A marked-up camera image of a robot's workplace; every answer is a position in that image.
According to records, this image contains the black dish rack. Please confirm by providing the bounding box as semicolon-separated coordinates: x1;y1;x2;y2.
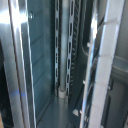
0;0;128;128

